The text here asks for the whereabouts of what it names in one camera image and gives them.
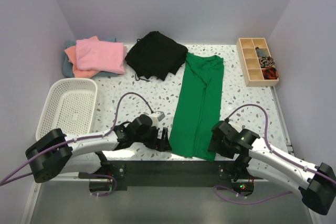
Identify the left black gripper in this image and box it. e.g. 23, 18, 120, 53
133, 124, 171, 152

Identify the green t shirt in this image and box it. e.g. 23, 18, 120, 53
169, 53, 224, 161

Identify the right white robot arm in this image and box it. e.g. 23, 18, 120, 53
208, 120, 335, 216

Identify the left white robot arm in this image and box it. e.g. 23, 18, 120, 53
25, 113, 172, 183

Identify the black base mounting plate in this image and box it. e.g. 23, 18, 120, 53
78, 155, 265, 192

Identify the orange black sock roll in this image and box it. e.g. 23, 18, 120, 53
262, 67, 279, 80

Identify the wooden compartment organizer box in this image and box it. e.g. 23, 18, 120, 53
236, 38, 279, 87

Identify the black white patterned sock roll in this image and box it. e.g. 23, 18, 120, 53
259, 56, 275, 68

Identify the black folded garment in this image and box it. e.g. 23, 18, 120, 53
125, 31, 188, 81

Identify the grey rolled sock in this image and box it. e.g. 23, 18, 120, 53
255, 47, 268, 58

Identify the white perforated laundry basket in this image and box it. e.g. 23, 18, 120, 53
35, 78, 98, 140

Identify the pink folded t shirt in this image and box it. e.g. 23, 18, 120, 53
76, 39, 126, 74

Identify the salmon folded t shirt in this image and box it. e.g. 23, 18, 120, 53
64, 36, 100, 79

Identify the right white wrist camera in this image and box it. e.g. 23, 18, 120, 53
228, 121, 242, 132

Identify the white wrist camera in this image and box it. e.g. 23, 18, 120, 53
228, 121, 242, 132
149, 111, 165, 124

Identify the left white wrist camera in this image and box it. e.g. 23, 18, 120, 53
149, 111, 165, 124

